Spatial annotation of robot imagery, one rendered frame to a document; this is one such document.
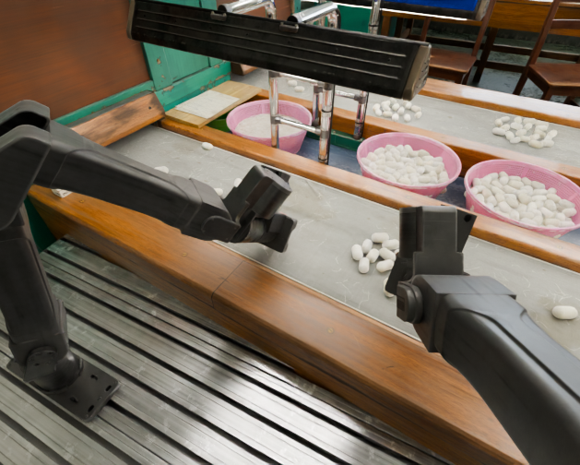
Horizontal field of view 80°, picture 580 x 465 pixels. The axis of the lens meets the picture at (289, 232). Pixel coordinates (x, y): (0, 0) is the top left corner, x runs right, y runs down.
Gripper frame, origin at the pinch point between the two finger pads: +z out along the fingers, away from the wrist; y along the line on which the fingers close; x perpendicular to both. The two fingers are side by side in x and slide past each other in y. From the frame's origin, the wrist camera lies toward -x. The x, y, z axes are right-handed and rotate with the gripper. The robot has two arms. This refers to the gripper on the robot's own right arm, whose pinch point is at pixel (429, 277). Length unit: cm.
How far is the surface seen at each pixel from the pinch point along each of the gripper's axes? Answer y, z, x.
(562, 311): -21.3, 10.9, -2.1
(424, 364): -4.0, -5.9, 11.6
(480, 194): -4.2, 38.1, -20.4
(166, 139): 81, 19, -7
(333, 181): 28.0, 21.3, -10.9
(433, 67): 45, 188, -112
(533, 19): -1, 228, -172
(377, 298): 6.4, 3.0, 7.3
